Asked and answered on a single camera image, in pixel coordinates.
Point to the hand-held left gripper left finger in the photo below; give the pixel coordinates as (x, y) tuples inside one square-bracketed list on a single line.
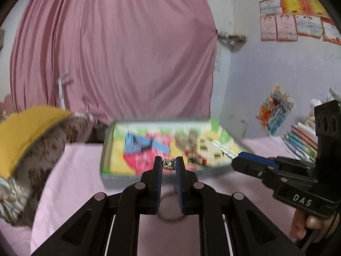
[(159, 181)]

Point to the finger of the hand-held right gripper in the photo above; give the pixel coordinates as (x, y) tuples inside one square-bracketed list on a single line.
[(247, 166), (259, 157)]

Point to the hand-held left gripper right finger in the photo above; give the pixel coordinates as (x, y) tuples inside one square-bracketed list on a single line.
[(179, 185)]

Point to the colourful tray box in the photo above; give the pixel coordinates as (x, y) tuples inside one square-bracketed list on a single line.
[(117, 177)]

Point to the blue wrist watch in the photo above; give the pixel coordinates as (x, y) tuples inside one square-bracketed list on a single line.
[(138, 142)]

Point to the beige hair claw clip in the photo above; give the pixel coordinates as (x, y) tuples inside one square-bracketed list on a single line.
[(187, 140)]

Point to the person's right hand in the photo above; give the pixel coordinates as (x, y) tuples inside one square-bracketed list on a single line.
[(313, 221)]

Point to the colourful paper tray liner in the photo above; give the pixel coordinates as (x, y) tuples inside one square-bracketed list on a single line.
[(120, 160)]

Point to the stack of books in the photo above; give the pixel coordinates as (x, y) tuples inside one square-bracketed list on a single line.
[(302, 141)]

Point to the pink table cloth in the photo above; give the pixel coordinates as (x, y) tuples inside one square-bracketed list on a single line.
[(80, 186)]

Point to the white tissue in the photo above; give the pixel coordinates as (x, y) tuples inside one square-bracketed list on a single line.
[(334, 94)]

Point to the floral pillow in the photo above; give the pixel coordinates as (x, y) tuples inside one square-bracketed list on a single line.
[(53, 154)]

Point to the pink curtain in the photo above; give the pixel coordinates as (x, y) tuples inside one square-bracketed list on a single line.
[(120, 53)]

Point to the yellow pillow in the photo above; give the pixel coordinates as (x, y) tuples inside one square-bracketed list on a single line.
[(24, 136)]

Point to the colourful wall sticker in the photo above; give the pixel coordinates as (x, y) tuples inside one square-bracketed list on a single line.
[(275, 109)]

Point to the wall calendar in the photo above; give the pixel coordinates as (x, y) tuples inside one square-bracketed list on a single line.
[(217, 60)]

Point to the group of wall certificates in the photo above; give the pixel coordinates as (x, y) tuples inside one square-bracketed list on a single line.
[(293, 13)]

